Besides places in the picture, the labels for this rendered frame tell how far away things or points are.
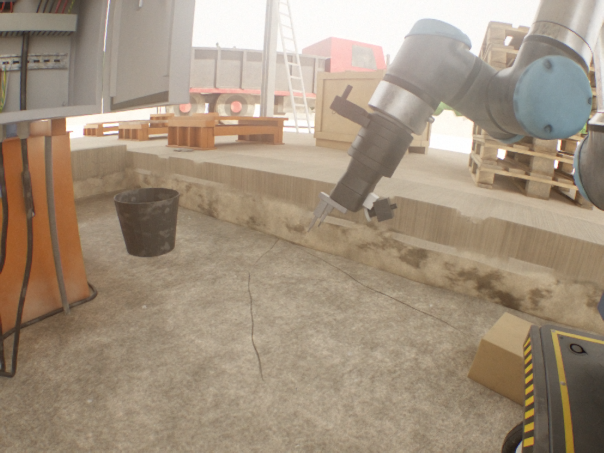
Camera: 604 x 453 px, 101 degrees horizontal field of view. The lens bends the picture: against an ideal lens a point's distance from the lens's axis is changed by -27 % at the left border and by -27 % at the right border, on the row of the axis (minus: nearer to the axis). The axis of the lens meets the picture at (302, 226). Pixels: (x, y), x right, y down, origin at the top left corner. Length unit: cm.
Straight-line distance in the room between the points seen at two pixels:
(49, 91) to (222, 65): 827
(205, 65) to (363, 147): 856
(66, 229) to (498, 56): 224
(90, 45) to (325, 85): 302
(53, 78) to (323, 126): 304
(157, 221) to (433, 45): 136
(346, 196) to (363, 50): 1008
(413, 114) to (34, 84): 76
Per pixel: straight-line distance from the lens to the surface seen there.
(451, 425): 90
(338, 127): 346
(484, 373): 101
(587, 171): 71
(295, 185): 174
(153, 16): 47
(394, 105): 47
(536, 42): 43
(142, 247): 165
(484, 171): 212
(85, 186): 312
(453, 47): 50
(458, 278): 147
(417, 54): 49
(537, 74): 38
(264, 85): 715
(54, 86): 87
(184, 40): 33
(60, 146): 122
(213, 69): 898
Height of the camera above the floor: 64
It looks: 18 degrees down
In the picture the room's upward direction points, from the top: 3 degrees clockwise
